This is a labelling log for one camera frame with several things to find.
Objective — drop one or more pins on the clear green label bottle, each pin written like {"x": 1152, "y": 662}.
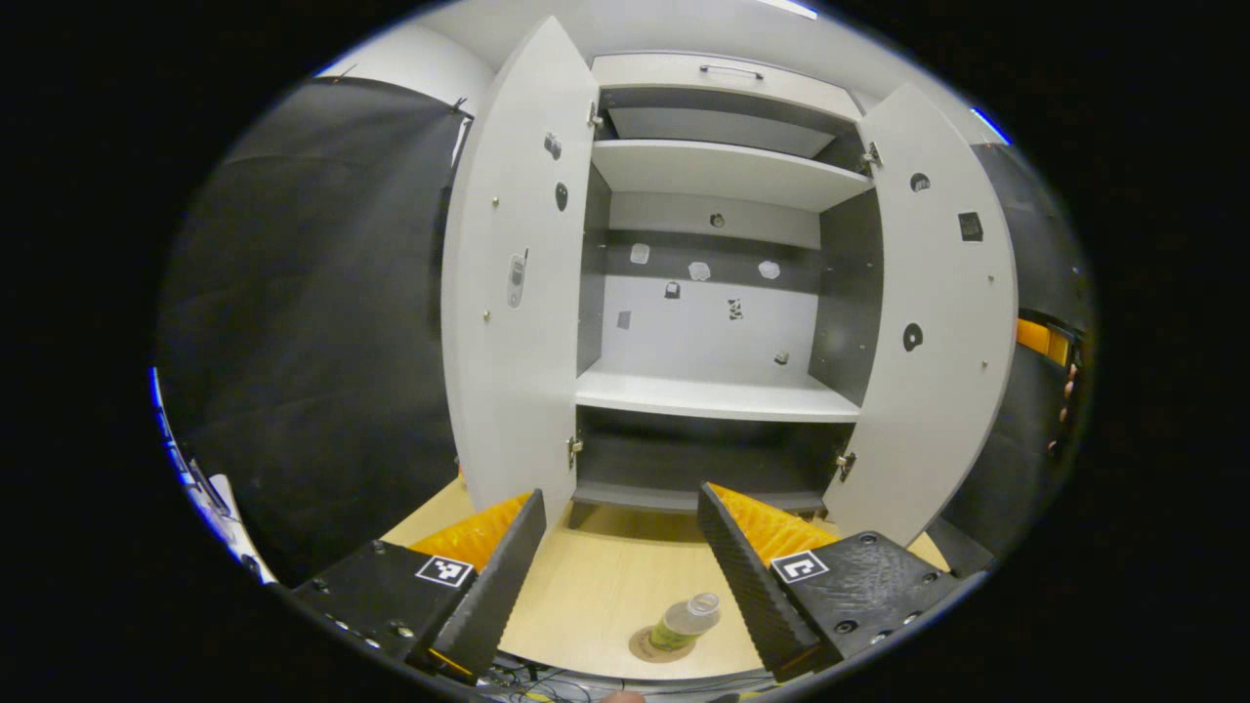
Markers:
{"x": 679, "y": 625}

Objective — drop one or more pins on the round brown coaster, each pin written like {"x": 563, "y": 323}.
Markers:
{"x": 645, "y": 652}

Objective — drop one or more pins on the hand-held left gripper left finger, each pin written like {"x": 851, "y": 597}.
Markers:
{"x": 493, "y": 596}

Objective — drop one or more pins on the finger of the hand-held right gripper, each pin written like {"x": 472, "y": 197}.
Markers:
{"x": 1035, "y": 337}

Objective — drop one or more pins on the white cabinet drawer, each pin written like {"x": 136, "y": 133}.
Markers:
{"x": 664, "y": 76}

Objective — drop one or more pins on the lit screen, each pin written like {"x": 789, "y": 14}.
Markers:
{"x": 223, "y": 503}

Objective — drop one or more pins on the white cabinet door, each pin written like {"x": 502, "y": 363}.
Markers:
{"x": 937, "y": 410}
{"x": 518, "y": 391}

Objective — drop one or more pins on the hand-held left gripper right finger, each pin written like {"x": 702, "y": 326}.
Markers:
{"x": 747, "y": 586}

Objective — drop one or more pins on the black backdrop cloth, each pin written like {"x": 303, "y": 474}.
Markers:
{"x": 312, "y": 342}

